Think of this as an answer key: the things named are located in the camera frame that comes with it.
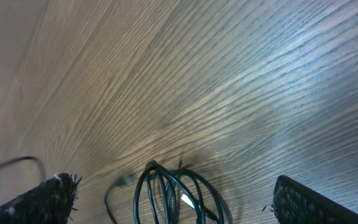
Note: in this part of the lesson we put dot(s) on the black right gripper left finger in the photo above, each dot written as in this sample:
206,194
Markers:
50,202

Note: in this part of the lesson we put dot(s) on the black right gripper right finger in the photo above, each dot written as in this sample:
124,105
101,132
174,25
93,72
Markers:
295,203

